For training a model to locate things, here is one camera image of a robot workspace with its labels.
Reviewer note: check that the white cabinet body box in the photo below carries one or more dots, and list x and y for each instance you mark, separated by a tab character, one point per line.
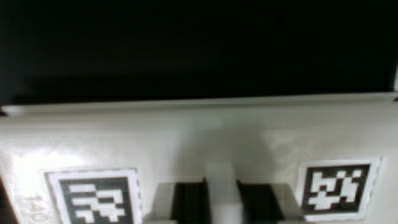
22	110

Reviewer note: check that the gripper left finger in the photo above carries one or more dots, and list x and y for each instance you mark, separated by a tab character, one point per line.
190	203

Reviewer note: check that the white door panel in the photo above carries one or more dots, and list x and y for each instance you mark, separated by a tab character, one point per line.
93	162
324	148

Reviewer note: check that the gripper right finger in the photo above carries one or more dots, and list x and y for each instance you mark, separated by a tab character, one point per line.
261	209

